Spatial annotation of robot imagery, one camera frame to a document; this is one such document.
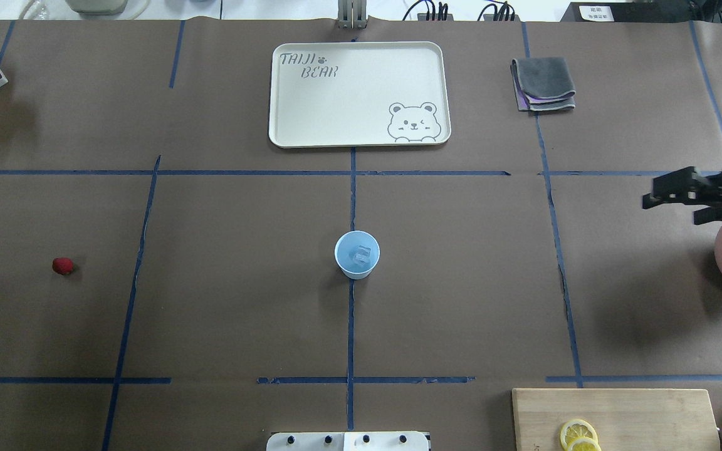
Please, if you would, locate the light blue plastic cup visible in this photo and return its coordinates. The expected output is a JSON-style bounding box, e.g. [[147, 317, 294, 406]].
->
[[333, 231, 380, 280]]

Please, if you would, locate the clear ice cube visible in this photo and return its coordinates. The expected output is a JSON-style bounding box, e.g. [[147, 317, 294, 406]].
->
[[350, 246, 372, 266]]

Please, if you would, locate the folded grey cloth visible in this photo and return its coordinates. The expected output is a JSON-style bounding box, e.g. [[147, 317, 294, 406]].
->
[[510, 57, 576, 113]]

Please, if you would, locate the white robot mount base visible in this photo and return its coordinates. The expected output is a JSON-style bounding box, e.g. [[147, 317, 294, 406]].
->
[[266, 431, 432, 450]]

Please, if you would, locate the lemon slice stack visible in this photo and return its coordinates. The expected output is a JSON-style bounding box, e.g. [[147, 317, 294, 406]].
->
[[558, 418, 602, 450]]

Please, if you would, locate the aluminium frame post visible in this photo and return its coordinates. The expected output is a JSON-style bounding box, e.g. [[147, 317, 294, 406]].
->
[[337, 0, 369, 29]]

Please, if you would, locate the bamboo cutting board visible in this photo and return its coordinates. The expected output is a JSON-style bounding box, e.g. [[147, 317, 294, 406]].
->
[[511, 388, 720, 450]]

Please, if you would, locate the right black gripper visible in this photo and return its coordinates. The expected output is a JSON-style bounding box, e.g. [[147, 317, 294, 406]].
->
[[642, 166, 722, 226]]

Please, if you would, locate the red strawberry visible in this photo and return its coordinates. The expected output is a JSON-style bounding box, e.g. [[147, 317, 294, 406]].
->
[[51, 257, 75, 275]]

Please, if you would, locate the cream bear serving tray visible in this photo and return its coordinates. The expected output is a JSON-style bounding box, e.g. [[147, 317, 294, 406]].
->
[[268, 42, 452, 148]]

